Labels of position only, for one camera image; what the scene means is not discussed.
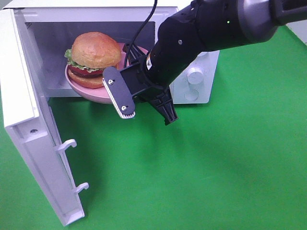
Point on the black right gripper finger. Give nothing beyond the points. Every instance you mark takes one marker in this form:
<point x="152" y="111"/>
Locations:
<point x="161" y="100"/>
<point x="133" y="54"/>

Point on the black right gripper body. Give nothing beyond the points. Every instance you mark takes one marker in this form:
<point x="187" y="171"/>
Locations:
<point x="156" y="69"/>

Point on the round white door button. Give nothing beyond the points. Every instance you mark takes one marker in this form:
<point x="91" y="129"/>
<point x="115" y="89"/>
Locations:
<point x="191" y="95"/>

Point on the burger with lettuce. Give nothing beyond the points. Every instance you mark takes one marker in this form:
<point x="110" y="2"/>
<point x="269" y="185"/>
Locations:
<point x="91" y="53"/>

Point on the pink round plate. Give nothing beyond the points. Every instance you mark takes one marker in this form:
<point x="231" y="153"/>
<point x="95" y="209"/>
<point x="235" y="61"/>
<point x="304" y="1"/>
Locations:
<point x="98" y="95"/>

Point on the white microwave door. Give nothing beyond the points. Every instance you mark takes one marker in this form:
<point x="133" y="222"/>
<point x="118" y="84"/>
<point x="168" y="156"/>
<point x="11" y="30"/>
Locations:
<point x="32" y="70"/>

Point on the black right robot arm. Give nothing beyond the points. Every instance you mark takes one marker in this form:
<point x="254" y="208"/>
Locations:
<point x="204" y="26"/>

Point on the lower white dial knob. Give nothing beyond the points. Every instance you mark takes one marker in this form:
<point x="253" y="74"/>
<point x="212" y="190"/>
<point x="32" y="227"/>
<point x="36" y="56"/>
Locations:
<point x="195" y="76"/>

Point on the green table cloth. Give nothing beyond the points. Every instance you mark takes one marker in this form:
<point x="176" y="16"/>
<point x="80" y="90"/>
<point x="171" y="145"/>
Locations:
<point x="238" y="162"/>

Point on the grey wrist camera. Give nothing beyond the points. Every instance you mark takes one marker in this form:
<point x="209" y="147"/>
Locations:
<point x="119" y="93"/>

